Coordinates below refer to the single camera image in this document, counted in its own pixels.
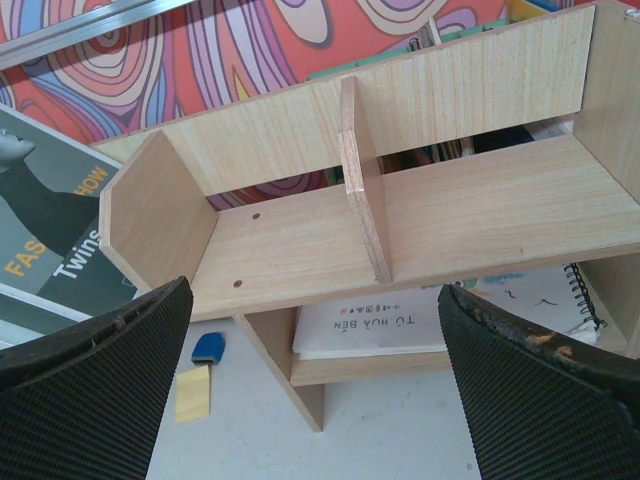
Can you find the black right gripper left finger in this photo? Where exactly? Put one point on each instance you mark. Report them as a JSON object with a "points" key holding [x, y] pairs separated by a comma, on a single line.
{"points": [[86, 402]]}

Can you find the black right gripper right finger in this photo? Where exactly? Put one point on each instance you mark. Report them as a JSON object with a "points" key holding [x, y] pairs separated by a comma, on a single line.
{"points": [[539, 404]]}

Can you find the light wooden bookshelf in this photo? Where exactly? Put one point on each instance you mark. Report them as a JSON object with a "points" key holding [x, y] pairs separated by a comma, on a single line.
{"points": [[509, 150]]}

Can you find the yellow sticky note pad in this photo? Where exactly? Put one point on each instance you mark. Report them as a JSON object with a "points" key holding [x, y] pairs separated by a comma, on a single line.
{"points": [[193, 394]]}

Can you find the small blue sharpener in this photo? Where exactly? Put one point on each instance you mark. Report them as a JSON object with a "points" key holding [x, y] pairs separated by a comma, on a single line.
{"points": [[209, 349]]}

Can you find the white spiral notebook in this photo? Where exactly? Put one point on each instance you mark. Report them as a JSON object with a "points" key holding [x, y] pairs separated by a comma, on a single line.
{"points": [[407, 321]]}

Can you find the large Twins story book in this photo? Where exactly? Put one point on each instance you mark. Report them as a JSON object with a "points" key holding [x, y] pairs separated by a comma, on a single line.
{"points": [[52, 270]]}

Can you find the teal desk file organizer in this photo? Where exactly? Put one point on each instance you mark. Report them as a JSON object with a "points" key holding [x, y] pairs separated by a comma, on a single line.
{"points": [[366, 32]]}

